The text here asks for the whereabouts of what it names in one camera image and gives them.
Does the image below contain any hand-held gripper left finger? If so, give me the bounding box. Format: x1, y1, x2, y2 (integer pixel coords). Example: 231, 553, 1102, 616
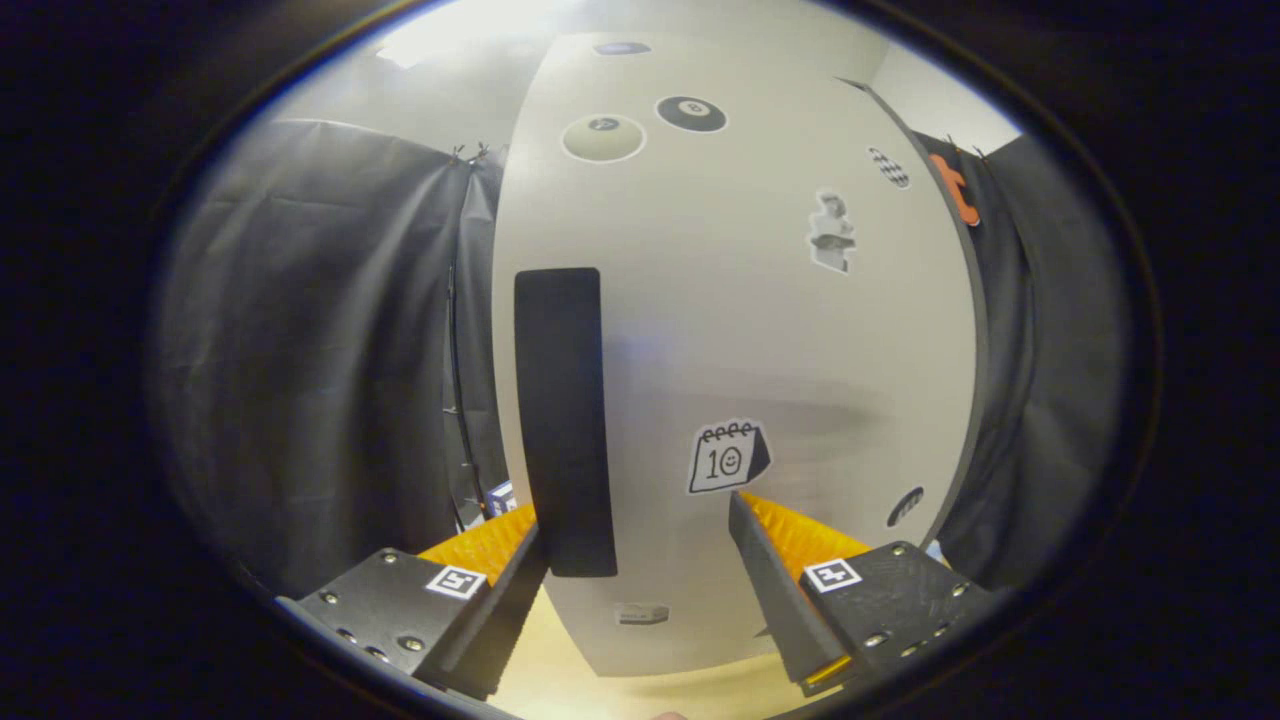
275, 503, 549, 701

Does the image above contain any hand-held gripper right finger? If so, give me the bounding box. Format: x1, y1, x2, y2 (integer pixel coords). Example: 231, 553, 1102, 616
728, 490, 1006, 698

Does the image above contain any black door handle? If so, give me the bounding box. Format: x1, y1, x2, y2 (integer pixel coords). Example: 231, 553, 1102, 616
514, 267, 619, 579

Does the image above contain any white cabinet door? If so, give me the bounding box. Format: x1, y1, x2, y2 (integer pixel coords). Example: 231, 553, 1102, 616
490, 30, 979, 678

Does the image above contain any grey cabinet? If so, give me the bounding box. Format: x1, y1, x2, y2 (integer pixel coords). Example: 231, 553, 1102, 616
835, 78, 991, 546

